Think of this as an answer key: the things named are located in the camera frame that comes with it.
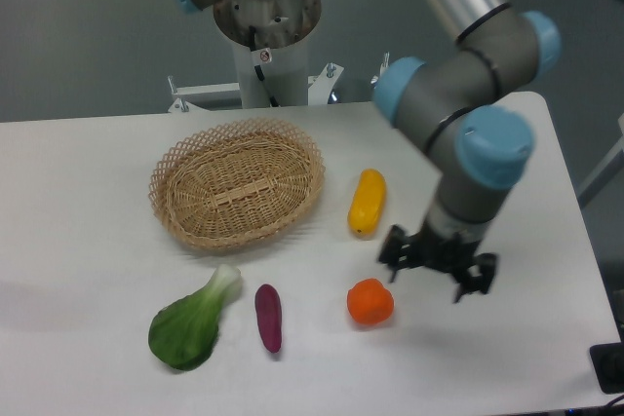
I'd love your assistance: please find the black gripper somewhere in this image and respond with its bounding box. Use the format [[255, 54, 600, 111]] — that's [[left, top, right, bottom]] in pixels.
[[377, 220, 498, 303]]

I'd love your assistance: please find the green bok choy vegetable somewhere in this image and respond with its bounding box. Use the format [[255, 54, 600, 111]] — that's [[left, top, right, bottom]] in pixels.
[[147, 264, 243, 371]]

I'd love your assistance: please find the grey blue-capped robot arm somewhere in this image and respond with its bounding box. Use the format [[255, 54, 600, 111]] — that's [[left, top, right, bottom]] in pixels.
[[176, 0, 561, 296]]

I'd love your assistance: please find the yellow elongated vegetable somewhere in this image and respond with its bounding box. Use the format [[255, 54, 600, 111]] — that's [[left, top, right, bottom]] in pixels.
[[347, 169, 387, 237]]

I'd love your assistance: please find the orange round fruit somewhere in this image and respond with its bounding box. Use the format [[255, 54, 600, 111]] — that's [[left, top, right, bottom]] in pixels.
[[346, 278, 394, 325]]

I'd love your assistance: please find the purple eggplant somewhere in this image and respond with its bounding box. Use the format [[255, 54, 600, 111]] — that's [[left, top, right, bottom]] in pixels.
[[254, 284, 282, 354]]

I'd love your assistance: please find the black device at edge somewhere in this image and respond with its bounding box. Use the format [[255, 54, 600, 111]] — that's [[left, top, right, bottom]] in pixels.
[[589, 342, 623, 395]]

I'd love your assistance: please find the white table leg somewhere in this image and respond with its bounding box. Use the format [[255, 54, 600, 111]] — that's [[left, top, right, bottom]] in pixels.
[[576, 114, 624, 209]]

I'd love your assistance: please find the woven wicker basket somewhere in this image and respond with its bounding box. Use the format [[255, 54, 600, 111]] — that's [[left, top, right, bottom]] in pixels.
[[148, 118, 325, 251]]

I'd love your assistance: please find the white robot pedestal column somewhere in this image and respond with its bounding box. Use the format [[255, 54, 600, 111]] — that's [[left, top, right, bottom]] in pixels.
[[212, 0, 324, 109]]

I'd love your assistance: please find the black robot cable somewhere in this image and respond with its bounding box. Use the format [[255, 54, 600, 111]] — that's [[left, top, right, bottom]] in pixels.
[[247, 24, 283, 108]]

